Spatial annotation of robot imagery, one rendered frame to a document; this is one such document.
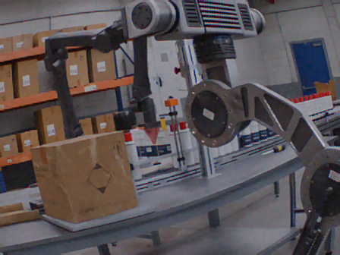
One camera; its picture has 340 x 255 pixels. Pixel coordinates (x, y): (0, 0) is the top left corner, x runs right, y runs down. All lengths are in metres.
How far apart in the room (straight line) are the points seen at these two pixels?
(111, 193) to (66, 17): 5.85
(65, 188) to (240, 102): 0.61
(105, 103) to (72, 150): 5.94
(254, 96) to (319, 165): 0.31
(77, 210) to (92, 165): 0.18
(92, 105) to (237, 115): 5.99
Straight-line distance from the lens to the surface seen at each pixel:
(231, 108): 1.40
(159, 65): 7.77
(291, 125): 1.27
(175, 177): 2.21
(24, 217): 1.76
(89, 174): 1.56
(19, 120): 6.55
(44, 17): 7.03
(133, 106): 2.31
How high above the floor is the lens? 1.19
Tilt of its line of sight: 3 degrees down
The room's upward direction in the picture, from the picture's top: 10 degrees counter-clockwise
